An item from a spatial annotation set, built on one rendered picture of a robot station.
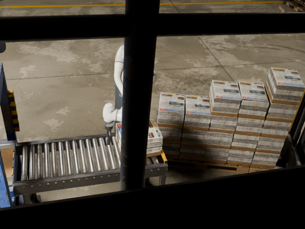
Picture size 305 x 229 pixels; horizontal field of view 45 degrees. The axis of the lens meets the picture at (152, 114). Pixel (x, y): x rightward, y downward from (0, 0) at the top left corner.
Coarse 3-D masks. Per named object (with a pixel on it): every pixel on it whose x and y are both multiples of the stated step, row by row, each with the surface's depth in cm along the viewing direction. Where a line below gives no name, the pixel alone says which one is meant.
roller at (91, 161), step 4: (88, 140) 357; (88, 144) 352; (88, 148) 348; (88, 152) 345; (92, 152) 346; (88, 156) 341; (92, 156) 340; (92, 160) 336; (92, 164) 331; (92, 168) 328
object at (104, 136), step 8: (80, 136) 361; (88, 136) 362; (96, 136) 363; (104, 136) 364; (112, 136) 365; (16, 144) 345; (24, 144) 346; (32, 144) 347; (56, 144) 354; (64, 144) 357; (112, 144) 372
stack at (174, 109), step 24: (168, 96) 424; (192, 96) 428; (168, 120) 409; (192, 120) 407; (216, 120) 405; (240, 120) 402; (264, 120) 400; (168, 144) 430; (216, 144) 425; (240, 144) 422; (192, 168) 449; (240, 168) 444
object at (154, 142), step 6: (150, 120) 351; (150, 126) 344; (156, 126) 345; (150, 132) 338; (156, 132) 338; (150, 138) 331; (156, 138) 332; (150, 144) 335; (156, 144) 337; (150, 150) 340; (156, 150) 343
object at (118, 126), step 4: (116, 124) 343; (120, 124) 343; (116, 128) 344; (120, 128) 339; (116, 132) 350; (120, 132) 334; (116, 136) 353; (120, 136) 331; (116, 140) 353; (120, 140) 333; (120, 144) 339; (120, 148) 341; (120, 152) 342
